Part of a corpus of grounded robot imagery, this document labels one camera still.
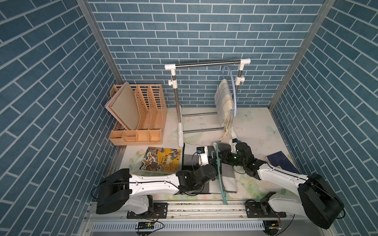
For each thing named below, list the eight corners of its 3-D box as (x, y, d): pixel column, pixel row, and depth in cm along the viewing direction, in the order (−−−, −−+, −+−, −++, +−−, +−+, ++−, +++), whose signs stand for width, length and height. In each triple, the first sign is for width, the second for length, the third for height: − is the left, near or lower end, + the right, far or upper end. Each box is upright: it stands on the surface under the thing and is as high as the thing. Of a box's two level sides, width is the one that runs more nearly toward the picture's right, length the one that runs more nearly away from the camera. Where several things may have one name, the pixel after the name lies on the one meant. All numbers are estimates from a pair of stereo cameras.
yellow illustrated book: (140, 172, 89) (139, 170, 87) (146, 148, 99) (145, 146, 97) (179, 172, 89) (179, 170, 87) (181, 148, 99) (181, 146, 97)
